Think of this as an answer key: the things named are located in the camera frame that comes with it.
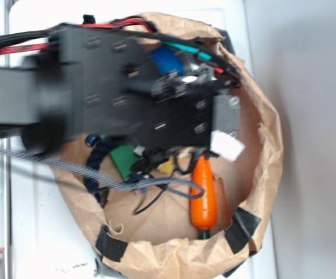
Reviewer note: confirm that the yellow sponge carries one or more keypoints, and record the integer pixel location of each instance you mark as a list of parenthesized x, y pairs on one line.
[(168, 166)]

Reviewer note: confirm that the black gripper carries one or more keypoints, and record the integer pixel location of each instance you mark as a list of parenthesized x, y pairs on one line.
[(193, 110)]

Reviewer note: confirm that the white plastic tray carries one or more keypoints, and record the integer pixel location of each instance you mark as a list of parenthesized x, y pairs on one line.
[(46, 241)]

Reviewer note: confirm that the blue sponge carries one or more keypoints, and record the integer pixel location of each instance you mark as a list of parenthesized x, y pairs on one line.
[(166, 60)]

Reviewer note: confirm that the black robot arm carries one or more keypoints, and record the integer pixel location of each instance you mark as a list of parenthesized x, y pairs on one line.
[(73, 81)]

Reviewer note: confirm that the brown paper lined bin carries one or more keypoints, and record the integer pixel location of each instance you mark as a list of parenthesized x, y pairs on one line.
[(162, 242)]

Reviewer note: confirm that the orange plastic carrot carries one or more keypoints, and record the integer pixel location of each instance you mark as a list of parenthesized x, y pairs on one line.
[(203, 211)]

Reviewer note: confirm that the green rectangular block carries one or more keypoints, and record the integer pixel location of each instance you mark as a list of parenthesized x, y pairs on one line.
[(122, 155)]

